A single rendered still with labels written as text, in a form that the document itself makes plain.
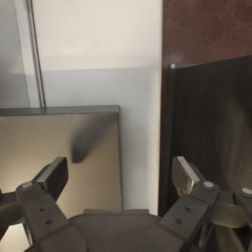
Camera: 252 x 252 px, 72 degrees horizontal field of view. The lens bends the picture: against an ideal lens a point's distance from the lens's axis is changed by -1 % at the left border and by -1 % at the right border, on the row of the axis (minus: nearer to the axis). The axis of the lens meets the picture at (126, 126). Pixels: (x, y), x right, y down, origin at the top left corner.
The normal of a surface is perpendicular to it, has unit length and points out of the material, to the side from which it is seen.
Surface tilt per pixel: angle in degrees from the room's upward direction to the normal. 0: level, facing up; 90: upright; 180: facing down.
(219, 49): 0
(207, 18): 0
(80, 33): 0
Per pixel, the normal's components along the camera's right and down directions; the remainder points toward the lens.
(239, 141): -1.00, 0.00
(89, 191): 0.00, 0.25
